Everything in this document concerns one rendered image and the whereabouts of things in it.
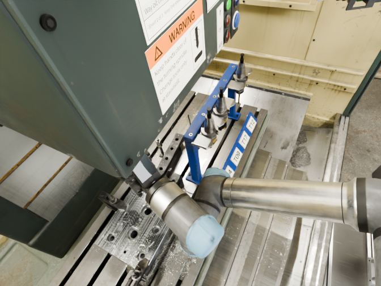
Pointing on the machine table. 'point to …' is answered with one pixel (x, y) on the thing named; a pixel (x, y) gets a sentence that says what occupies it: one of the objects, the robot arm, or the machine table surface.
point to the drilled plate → (147, 222)
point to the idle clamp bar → (177, 144)
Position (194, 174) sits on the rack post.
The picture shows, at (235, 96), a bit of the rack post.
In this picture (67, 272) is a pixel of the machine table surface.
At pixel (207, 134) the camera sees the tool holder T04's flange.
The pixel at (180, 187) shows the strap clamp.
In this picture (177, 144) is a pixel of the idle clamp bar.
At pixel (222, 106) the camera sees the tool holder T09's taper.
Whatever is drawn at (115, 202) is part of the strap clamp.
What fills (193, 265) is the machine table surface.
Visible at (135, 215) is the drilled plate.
